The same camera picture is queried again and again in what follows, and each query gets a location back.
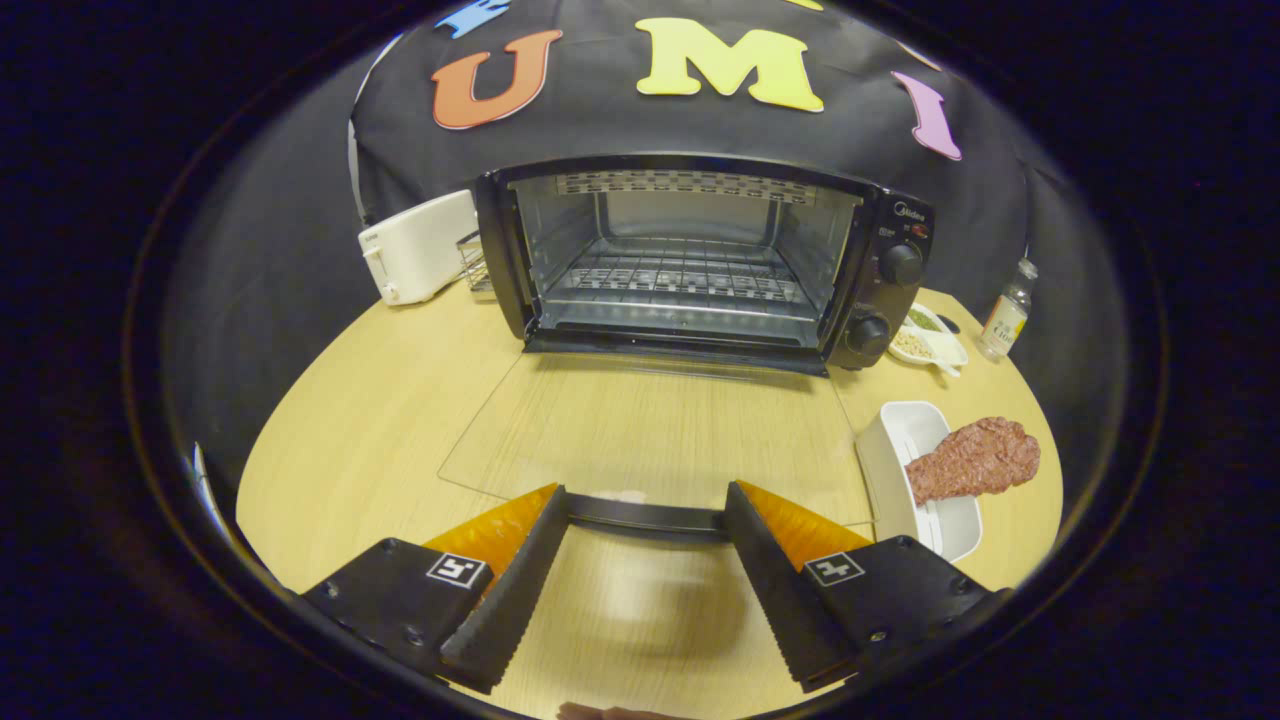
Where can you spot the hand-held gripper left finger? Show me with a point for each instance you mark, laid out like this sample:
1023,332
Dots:
510,600

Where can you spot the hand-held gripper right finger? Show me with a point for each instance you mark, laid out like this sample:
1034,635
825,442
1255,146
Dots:
785,600

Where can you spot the red-brown meat slice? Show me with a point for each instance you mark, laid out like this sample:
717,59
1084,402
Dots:
975,460

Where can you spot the black toaster oven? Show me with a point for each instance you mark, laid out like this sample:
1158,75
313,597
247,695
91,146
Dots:
900,300

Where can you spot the white pop-up toaster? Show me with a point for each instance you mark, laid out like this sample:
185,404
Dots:
420,250

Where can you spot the white rectangular tray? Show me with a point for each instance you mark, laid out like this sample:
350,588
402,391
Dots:
885,470

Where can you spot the white divided seed dish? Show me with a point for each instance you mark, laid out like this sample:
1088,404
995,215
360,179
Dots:
945,349

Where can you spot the small black round cap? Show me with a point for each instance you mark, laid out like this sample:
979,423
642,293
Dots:
949,323

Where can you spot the small clear glass bottle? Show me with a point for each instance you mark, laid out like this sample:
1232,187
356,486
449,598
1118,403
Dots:
1005,320

